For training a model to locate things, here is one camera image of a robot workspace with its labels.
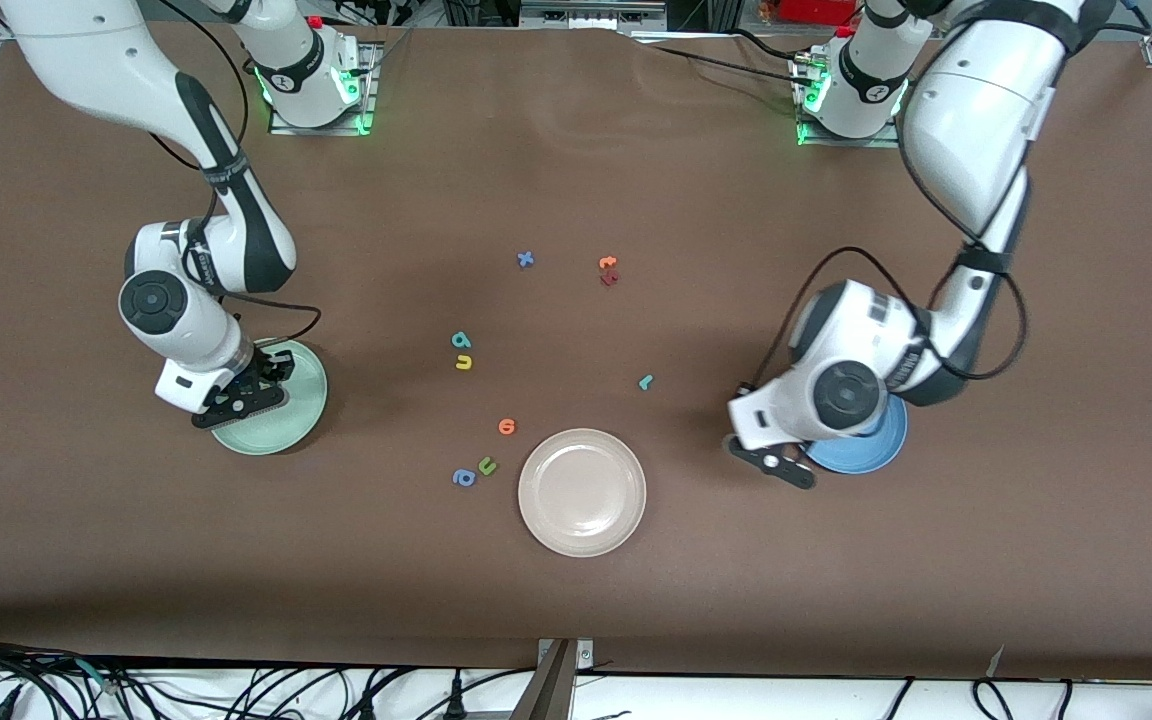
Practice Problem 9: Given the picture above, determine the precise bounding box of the green plate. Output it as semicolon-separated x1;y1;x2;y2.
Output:
211;340;329;457

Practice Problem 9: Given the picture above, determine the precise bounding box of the beige plate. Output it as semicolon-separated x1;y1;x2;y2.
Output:
518;428;648;558

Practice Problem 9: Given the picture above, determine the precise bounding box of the brown table cover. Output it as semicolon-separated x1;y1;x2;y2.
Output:
0;18;1152;681

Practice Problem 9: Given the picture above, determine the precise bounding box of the aluminium profile beam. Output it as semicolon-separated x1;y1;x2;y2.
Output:
511;640;577;720

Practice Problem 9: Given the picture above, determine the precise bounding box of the small metal mounting plate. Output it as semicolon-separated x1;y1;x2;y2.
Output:
538;638;595;669

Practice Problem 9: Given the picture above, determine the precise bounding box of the blue plate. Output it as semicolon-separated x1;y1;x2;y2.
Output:
804;395;909;476

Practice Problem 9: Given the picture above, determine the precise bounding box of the red box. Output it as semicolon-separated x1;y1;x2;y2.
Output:
776;0;862;26

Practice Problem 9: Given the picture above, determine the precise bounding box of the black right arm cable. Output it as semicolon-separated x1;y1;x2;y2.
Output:
146;0;323;346

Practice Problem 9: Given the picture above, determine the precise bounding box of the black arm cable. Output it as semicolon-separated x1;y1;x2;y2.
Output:
744;85;1029;396
146;0;323;346

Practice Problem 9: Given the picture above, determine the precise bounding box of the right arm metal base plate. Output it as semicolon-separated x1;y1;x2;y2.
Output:
269;40;382;136

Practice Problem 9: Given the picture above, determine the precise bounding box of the grey metal frame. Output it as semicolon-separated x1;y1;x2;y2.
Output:
521;0;667;31

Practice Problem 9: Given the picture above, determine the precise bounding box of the black base cable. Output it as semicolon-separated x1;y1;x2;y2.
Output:
626;28;822;89

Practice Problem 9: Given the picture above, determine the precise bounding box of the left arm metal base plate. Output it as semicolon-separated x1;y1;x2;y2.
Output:
796;50;902;149

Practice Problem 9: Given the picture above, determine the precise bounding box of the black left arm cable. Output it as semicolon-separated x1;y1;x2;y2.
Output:
744;85;1029;396

